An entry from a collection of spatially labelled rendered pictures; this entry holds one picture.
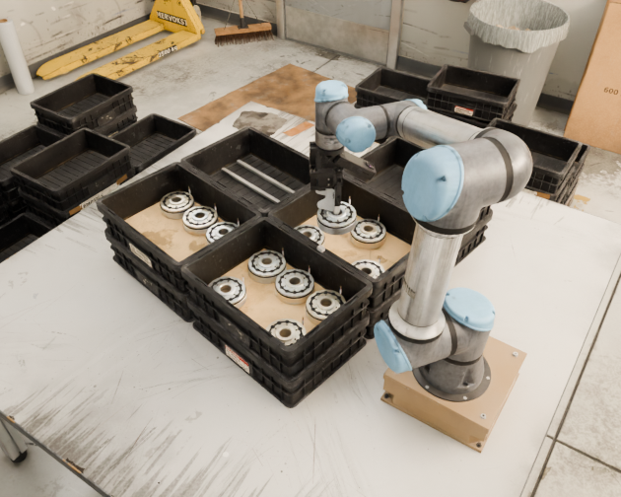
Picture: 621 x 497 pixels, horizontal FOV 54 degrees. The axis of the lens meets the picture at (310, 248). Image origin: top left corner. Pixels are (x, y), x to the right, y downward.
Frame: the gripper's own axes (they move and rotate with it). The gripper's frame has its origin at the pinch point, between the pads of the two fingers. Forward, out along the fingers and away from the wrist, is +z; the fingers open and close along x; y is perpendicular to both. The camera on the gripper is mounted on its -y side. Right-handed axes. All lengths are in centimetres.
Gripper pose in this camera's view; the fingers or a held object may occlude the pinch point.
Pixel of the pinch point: (336, 208)
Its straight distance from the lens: 161.1
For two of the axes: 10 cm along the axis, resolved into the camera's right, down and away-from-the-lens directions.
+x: 0.6, 6.6, -7.5
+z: 0.0, 7.5, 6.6
